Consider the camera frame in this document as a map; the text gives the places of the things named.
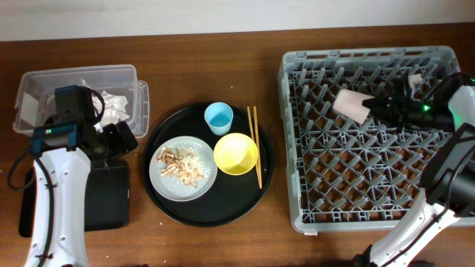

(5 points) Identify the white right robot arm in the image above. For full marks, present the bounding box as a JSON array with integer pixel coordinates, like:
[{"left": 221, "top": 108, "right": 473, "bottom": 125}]
[{"left": 350, "top": 72, "right": 474, "bottom": 266}]

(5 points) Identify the black rectangular tray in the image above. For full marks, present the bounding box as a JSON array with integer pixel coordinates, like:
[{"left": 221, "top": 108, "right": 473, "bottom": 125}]
[{"left": 19, "top": 159, "right": 130, "bottom": 238}]

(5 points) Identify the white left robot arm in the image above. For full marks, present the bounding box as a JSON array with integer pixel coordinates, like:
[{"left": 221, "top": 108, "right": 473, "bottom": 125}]
[{"left": 18, "top": 85, "right": 138, "bottom": 266}]

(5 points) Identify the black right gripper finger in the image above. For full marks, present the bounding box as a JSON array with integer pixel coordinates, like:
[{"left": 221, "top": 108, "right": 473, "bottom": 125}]
[
  {"left": 361, "top": 97, "right": 390, "bottom": 108},
  {"left": 370, "top": 107, "right": 390, "bottom": 121}
]

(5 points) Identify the yellow plastic bowl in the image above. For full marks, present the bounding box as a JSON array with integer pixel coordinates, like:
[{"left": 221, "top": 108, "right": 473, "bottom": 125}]
[{"left": 214, "top": 133, "right": 258, "bottom": 176}]

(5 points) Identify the white paper napkin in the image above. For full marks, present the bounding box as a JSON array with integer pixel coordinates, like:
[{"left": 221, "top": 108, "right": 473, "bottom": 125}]
[{"left": 99, "top": 91, "right": 130, "bottom": 127}]

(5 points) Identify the round black tray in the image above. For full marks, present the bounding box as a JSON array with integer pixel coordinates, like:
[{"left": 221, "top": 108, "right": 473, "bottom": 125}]
[{"left": 142, "top": 102, "right": 274, "bottom": 227}]

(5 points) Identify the food scraps and rice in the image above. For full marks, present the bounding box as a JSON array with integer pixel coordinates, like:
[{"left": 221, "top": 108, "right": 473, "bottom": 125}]
[{"left": 156, "top": 145, "right": 209, "bottom": 188}]

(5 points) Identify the clear plastic waste bin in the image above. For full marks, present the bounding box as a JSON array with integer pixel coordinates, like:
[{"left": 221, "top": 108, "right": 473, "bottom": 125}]
[{"left": 13, "top": 65, "right": 150, "bottom": 139}]

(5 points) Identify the grey dishwasher rack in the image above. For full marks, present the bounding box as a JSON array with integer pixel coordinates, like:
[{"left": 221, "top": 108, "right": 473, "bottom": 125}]
[{"left": 278, "top": 46, "right": 461, "bottom": 235}]

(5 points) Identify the grey plate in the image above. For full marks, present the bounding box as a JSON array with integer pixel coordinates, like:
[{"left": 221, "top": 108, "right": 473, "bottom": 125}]
[{"left": 148, "top": 136, "right": 217, "bottom": 202}]

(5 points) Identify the pink plastic cup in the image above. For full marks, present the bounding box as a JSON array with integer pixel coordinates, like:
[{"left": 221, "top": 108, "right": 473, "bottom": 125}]
[{"left": 332, "top": 89, "right": 373, "bottom": 124}]

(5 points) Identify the light blue plastic cup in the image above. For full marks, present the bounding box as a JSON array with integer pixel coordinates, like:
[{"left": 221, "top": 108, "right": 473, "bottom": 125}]
[{"left": 204, "top": 102, "right": 234, "bottom": 136}]

